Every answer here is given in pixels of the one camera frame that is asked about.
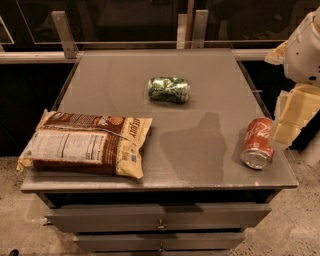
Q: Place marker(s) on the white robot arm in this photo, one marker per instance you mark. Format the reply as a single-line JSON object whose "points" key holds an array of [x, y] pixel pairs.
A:
{"points": [[300, 57]]}

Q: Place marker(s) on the padded gripper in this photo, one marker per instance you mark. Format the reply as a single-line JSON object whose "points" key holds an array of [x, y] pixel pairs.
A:
{"points": [[304, 56]]}

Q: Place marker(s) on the grey top drawer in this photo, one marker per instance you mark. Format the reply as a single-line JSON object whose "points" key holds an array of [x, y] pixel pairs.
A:
{"points": [[144, 217]]}

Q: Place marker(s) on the right metal rail bracket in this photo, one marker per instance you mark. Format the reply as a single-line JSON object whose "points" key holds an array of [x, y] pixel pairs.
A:
{"points": [[192, 36]]}

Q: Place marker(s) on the horizontal metal rail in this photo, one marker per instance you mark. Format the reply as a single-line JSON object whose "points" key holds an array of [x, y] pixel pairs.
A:
{"points": [[59, 56]]}

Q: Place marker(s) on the left metal rail bracket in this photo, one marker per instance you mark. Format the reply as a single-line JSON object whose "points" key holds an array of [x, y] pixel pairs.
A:
{"points": [[61, 23]]}

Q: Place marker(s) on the grey drawer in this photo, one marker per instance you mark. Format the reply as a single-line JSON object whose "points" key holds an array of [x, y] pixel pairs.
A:
{"points": [[151, 241], [144, 217]]}

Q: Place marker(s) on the orange soda can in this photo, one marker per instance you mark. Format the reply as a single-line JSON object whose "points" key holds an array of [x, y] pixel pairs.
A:
{"points": [[256, 152]]}

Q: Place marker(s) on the brown snack bag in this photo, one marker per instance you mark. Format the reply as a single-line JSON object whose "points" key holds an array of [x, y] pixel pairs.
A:
{"points": [[94, 143]]}

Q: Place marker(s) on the green soda can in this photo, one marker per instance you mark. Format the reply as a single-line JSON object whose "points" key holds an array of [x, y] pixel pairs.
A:
{"points": [[170, 89]]}

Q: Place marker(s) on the metal rail bracket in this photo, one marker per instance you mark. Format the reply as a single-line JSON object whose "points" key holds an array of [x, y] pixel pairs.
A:
{"points": [[61, 23], [192, 36]]}

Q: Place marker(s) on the metal top drawer knob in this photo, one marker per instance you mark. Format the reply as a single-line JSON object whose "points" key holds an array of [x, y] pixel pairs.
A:
{"points": [[161, 227]]}

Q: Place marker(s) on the metal drawer knob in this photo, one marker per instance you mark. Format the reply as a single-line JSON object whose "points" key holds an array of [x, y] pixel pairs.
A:
{"points": [[161, 248], [161, 227]]}

